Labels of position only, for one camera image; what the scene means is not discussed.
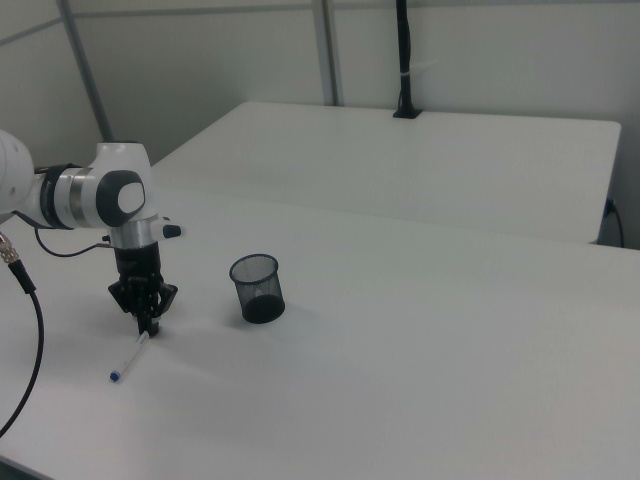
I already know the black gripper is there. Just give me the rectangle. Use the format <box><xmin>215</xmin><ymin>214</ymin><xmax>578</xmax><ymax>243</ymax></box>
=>
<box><xmin>107</xmin><ymin>241</ymin><xmax>180</xmax><ymax>338</ymax></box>

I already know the white marker with blue cap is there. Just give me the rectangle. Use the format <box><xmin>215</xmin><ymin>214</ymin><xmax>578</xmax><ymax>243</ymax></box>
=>
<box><xmin>108</xmin><ymin>332</ymin><xmax>152</xmax><ymax>384</ymax></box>

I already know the black mesh pen cup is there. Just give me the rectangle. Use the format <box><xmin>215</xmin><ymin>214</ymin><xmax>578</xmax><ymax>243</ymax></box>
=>
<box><xmin>228</xmin><ymin>253</ymin><xmax>287</xmax><ymax>325</ymax></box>

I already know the white table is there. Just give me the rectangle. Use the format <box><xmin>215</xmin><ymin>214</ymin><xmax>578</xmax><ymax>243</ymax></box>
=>
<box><xmin>148</xmin><ymin>101</ymin><xmax>623</xmax><ymax>246</ymax></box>

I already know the black pole with clamp base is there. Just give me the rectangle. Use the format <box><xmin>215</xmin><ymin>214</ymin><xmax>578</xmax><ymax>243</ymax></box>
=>
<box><xmin>392</xmin><ymin>0</ymin><xmax>424</xmax><ymax>120</ymax></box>

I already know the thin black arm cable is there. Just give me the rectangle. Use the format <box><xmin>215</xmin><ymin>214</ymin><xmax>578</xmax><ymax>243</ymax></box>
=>
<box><xmin>33</xmin><ymin>225</ymin><xmax>115</xmax><ymax>258</ymax></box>

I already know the grey slanted partition post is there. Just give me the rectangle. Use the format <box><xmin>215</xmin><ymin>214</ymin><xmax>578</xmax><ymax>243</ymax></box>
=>
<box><xmin>55</xmin><ymin>0</ymin><xmax>115</xmax><ymax>142</ymax></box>

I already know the grey vertical partition post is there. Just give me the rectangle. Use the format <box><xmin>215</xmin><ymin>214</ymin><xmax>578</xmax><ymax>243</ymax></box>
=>
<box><xmin>312</xmin><ymin>0</ymin><xmax>347</xmax><ymax>107</ymax></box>

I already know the black cable at table edge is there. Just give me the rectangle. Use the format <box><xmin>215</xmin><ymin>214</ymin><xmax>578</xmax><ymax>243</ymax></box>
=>
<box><xmin>603</xmin><ymin>198</ymin><xmax>627</xmax><ymax>248</ymax></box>

